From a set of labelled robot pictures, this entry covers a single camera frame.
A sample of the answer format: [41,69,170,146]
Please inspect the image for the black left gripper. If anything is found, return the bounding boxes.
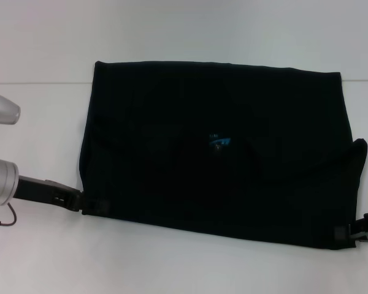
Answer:
[13,175,110,216]

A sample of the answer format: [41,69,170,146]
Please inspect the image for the black t-shirt with FREE print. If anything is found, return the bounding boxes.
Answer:
[78,60,368,251]

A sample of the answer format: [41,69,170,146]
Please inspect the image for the grey cable with metal plug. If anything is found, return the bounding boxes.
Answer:
[0,203,17,228]

